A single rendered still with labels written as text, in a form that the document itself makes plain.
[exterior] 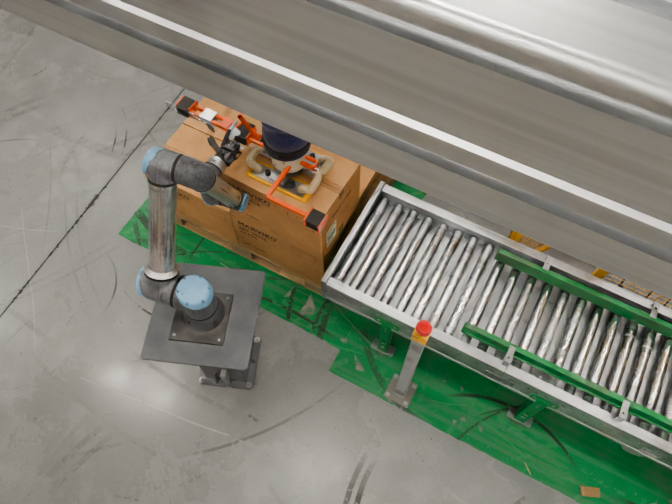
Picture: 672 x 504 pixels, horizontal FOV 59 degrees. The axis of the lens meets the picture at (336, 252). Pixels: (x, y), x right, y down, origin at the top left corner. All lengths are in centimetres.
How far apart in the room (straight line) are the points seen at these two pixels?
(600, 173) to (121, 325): 363
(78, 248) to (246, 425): 161
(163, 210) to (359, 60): 221
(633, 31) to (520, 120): 5
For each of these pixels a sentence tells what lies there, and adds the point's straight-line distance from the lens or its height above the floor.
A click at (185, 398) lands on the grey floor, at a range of 357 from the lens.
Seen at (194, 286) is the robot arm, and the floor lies 103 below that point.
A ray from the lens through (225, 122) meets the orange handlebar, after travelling 302.
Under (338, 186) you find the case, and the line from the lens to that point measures 291.
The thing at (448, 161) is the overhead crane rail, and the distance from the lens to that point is 31.
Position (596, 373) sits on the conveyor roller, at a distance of 318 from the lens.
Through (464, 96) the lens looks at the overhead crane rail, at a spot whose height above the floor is 317.
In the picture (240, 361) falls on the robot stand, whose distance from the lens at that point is 277.
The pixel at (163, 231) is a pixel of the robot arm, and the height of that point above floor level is 126.
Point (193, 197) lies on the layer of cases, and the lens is 349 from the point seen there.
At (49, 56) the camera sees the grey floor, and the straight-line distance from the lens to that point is 532.
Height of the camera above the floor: 336
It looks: 63 degrees down
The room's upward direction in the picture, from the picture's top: 1 degrees counter-clockwise
